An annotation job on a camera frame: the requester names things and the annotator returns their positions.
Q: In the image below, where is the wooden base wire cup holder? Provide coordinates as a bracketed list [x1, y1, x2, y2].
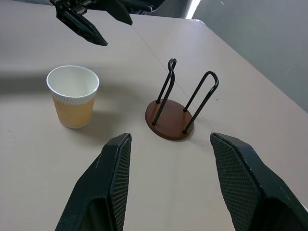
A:
[144, 57, 219, 141]

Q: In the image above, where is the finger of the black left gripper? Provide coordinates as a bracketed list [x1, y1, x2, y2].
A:
[101, 0, 133, 26]
[55, 4, 108, 47]

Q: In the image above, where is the dark chair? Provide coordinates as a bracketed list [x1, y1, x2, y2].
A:
[122, 0, 169, 16]

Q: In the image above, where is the white and orange paper cup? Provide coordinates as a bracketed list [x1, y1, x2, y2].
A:
[46, 65, 100, 129]

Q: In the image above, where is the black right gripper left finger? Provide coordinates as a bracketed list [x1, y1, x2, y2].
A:
[54, 132, 133, 231]

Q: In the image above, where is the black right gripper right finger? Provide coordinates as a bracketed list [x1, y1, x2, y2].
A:
[210, 132, 308, 231]

